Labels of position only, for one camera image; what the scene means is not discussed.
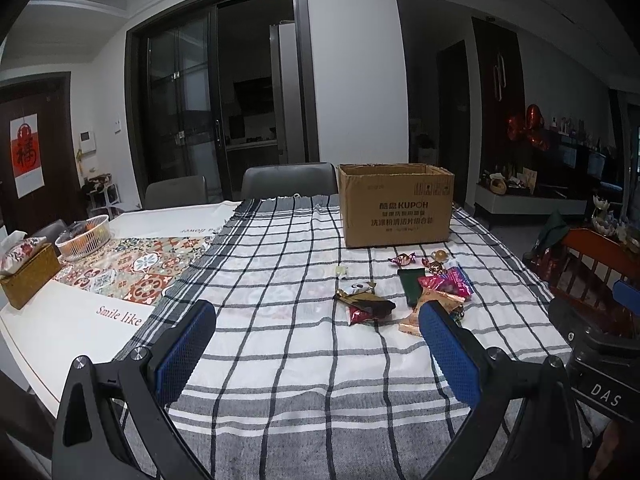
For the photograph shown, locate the gold fortune biscuits bag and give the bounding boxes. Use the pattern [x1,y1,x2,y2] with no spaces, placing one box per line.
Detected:
[398,288,465,336]

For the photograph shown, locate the red snack packet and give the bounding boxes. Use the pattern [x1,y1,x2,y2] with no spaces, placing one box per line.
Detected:
[347,306,373,326]

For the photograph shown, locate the black gold snack packet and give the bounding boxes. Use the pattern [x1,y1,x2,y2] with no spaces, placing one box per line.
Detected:
[334,281,396,320]

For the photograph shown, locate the red wooden chair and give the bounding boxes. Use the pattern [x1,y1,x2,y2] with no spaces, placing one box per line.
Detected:
[523,228,639,338]

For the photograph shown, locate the green cloth on chair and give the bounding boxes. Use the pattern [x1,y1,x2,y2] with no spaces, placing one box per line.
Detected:
[533,210,570,256]

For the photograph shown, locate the white table mat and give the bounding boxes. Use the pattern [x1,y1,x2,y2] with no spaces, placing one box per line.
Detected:
[1,202,238,415]

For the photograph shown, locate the patterned table runner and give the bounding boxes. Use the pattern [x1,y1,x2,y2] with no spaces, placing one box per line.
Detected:
[54,236,214,306]

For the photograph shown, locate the pink snack packet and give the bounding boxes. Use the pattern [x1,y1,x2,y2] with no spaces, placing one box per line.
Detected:
[418,266,473,300]

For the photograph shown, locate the woven tissue box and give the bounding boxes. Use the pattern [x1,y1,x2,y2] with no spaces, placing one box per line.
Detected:
[1,231,61,310]

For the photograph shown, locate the white tv bench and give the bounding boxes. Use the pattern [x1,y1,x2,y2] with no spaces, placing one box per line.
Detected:
[473,184,587,229]

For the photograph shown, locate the glass fruit bowl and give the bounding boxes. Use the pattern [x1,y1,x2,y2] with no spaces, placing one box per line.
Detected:
[54,214,112,262]

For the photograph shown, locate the dark green snack packet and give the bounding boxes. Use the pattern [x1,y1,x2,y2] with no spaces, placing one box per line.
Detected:
[397,268,425,309]

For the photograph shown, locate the red foil balloons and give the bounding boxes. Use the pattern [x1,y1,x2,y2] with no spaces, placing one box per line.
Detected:
[506,104,551,151]

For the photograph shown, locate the red foil candy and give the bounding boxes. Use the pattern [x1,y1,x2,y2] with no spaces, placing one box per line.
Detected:
[388,252,416,269]

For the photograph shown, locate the white shoe rack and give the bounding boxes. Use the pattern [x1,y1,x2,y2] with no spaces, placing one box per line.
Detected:
[80,174,124,219]

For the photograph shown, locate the grey chair far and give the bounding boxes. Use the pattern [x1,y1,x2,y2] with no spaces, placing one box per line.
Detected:
[144,176,207,209]

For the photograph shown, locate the grey chair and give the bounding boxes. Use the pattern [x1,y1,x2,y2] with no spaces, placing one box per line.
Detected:
[241,162,337,200]
[144,176,207,209]

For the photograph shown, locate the brown cardboard box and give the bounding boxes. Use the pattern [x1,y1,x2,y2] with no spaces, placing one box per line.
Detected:
[337,164,454,248]

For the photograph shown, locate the grey chair near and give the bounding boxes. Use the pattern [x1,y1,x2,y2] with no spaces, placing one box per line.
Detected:
[241,162,337,200]

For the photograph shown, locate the red fu poster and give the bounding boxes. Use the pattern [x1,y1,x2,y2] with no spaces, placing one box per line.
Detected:
[10,114,44,198]

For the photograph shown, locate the glass sliding door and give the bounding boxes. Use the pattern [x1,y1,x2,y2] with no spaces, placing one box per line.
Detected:
[125,0,320,202]

